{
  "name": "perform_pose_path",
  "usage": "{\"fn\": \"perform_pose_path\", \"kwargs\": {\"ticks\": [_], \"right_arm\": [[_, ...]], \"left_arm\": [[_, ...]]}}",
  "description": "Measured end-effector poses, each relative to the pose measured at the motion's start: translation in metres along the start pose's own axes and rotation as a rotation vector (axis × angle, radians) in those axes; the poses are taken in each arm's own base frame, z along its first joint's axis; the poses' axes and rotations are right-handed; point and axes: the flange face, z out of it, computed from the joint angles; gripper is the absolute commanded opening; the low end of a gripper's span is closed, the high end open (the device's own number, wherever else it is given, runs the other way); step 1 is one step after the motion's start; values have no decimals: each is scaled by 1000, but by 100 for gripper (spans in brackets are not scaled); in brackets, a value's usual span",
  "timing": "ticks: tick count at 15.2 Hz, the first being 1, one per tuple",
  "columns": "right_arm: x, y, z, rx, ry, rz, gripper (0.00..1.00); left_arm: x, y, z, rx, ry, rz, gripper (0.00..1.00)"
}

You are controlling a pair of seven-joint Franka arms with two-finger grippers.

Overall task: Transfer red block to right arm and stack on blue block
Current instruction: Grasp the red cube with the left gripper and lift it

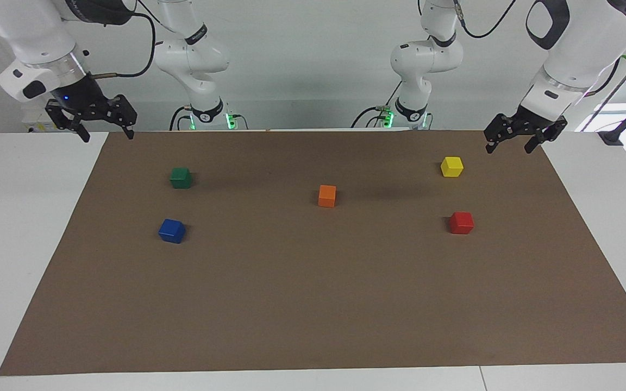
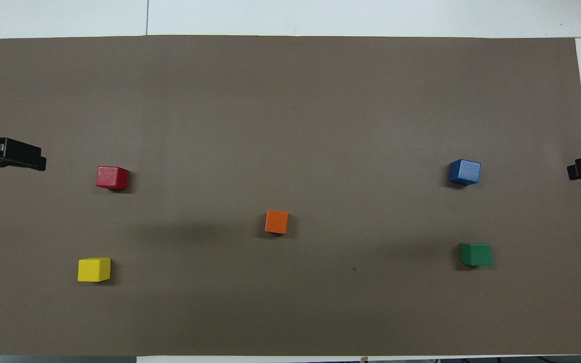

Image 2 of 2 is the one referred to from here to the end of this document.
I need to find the green wooden block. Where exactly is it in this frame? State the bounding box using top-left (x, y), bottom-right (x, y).
top-left (459, 243), bottom-right (493, 267)

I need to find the red wooden block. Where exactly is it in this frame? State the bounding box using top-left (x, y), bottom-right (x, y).
top-left (96, 166), bottom-right (129, 192)

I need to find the orange wooden block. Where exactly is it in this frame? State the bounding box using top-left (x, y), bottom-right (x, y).
top-left (264, 210), bottom-right (289, 235)

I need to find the brown table mat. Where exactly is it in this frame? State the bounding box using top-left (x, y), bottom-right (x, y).
top-left (0, 35), bottom-right (581, 357)

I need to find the yellow wooden block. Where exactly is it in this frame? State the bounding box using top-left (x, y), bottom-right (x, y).
top-left (77, 257), bottom-right (112, 283)

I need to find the blue wooden block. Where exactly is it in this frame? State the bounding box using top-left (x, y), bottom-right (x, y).
top-left (448, 159), bottom-right (482, 187)

